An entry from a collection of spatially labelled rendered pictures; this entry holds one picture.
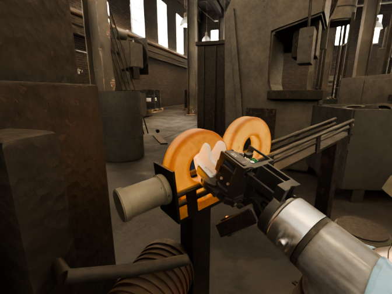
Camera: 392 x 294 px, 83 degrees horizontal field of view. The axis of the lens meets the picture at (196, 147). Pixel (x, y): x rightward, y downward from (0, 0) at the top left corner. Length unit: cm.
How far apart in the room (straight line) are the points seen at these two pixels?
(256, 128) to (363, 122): 153
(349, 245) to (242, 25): 265
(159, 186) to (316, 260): 26
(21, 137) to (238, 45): 259
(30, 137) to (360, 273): 41
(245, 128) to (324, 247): 31
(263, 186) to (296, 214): 5
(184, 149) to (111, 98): 245
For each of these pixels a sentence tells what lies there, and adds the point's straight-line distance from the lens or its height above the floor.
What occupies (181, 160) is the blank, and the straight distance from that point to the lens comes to 42.
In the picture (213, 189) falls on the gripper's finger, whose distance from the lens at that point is 38.
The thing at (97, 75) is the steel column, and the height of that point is 118.
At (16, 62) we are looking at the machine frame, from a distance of 55.
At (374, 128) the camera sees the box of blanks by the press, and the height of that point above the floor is 60.
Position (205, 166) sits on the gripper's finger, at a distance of 41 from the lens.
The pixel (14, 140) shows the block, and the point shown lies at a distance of 35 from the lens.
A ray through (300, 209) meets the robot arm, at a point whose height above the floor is 71.
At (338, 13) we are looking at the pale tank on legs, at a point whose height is 319.
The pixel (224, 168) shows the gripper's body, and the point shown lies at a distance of 35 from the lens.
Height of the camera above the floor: 85
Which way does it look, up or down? 14 degrees down
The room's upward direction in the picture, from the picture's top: straight up
